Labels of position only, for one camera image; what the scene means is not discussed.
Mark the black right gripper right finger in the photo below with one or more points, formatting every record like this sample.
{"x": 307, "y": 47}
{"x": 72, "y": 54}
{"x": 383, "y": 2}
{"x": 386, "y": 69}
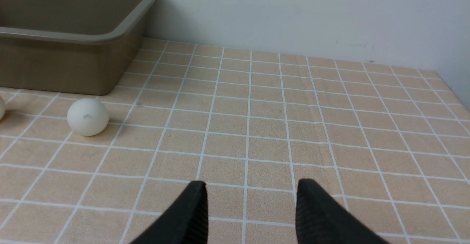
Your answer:
{"x": 322, "y": 220}

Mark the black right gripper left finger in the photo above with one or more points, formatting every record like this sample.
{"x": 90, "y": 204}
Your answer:
{"x": 186, "y": 221}

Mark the plain white ping-pong ball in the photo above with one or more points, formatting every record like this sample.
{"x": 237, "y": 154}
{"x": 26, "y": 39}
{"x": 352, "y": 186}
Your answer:
{"x": 87, "y": 117}

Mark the white ping-pong ball with logo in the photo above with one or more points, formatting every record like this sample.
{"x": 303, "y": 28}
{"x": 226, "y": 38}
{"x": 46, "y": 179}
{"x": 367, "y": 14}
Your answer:
{"x": 2, "y": 108}

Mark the orange checkered tablecloth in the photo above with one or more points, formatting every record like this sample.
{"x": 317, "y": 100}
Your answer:
{"x": 390, "y": 144}

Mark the olive green plastic bin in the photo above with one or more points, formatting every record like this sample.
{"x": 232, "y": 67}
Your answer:
{"x": 71, "y": 46}

